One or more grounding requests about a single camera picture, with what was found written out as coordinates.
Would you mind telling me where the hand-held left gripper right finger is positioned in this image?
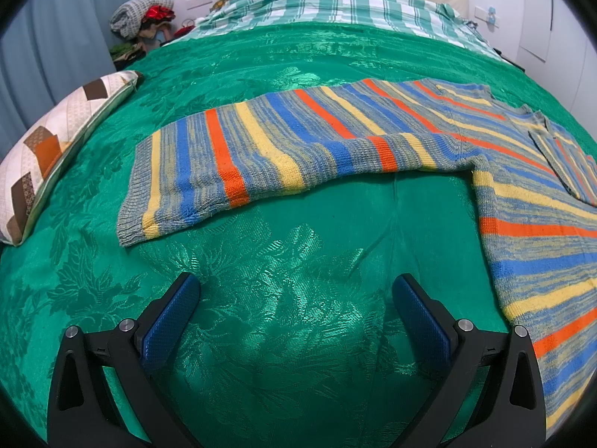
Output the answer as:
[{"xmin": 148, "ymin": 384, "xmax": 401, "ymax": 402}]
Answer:
[{"xmin": 392, "ymin": 274, "xmax": 547, "ymax": 448}]

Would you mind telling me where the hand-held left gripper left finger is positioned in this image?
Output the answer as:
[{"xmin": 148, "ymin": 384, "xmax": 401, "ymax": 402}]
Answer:
[{"xmin": 47, "ymin": 272, "xmax": 202, "ymax": 448}]

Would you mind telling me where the striped knitted short-sleeve sweater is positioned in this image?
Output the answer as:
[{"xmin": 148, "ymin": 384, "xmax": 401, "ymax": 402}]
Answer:
[{"xmin": 116, "ymin": 78, "xmax": 597, "ymax": 437}]

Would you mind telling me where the pile of mixed clothes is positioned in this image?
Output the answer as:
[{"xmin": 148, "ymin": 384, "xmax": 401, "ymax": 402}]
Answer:
[{"xmin": 111, "ymin": 6, "xmax": 199, "ymax": 72}]

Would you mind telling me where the green floral bedspread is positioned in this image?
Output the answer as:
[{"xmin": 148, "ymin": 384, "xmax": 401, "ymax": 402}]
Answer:
[{"xmin": 0, "ymin": 21, "xmax": 597, "ymax": 448}]

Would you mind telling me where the brown patchwork pillow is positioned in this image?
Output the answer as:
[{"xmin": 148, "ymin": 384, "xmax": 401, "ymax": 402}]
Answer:
[{"xmin": 0, "ymin": 70, "xmax": 143, "ymax": 246}]

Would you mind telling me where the dark bedside table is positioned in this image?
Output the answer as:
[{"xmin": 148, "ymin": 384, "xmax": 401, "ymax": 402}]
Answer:
[{"xmin": 492, "ymin": 48, "xmax": 528, "ymax": 74}]

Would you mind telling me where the blue-grey curtain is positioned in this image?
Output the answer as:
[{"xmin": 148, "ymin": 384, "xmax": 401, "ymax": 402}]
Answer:
[{"xmin": 0, "ymin": 0, "xmax": 150, "ymax": 119}]

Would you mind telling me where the grey knitted rolled blanket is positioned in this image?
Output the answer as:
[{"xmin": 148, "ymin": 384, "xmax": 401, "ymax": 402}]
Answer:
[{"xmin": 109, "ymin": 0, "xmax": 175, "ymax": 38}]

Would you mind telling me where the green plaid bed sheet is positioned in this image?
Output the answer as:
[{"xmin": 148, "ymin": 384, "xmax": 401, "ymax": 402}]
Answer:
[{"xmin": 163, "ymin": 0, "xmax": 509, "ymax": 61}]

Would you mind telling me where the white wardrobe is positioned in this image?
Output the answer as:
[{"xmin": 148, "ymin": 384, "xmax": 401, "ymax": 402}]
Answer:
[{"xmin": 515, "ymin": 0, "xmax": 597, "ymax": 117}]

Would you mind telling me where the wall socket with blue plug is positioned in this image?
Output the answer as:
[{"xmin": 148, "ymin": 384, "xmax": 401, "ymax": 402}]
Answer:
[{"xmin": 473, "ymin": 4, "xmax": 500, "ymax": 25}]

